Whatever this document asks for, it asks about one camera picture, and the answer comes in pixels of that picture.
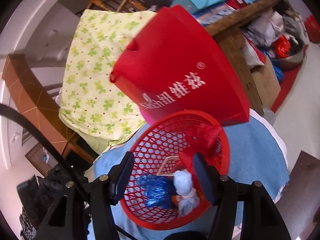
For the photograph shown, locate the light blue baby socks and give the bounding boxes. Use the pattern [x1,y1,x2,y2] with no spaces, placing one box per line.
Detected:
[173,170,200,216]

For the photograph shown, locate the blue plastic bag trash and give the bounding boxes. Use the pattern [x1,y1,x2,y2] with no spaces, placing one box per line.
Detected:
[135,174,176,209]

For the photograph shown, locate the red cloth scrap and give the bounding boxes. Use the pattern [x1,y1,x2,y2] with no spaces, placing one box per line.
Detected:
[179,124,223,176]

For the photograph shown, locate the red white cardboard box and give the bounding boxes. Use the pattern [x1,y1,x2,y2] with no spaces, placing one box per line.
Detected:
[156,156,180,177]

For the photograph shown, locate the black clothes pile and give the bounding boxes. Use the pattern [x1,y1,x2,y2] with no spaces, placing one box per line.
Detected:
[33,164,72,221]

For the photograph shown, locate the light blue bed blanket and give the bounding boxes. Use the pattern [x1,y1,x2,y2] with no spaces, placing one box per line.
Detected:
[87,114,291,240]

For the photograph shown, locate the red plastic mesh basket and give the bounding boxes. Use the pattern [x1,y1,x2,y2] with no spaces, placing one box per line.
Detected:
[120,111,230,230]

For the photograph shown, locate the green clover patterned quilt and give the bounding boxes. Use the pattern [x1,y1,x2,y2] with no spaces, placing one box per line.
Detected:
[59,9,155,154]

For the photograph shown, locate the wooden headboard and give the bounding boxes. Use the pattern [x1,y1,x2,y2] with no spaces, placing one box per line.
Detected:
[2,54,98,164]

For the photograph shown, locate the brown cardboard box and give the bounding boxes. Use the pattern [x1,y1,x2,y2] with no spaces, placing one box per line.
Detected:
[251,57,281,109]

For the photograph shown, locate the red gift bag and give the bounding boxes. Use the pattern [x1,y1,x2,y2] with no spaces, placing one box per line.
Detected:
[110,5,249,126]

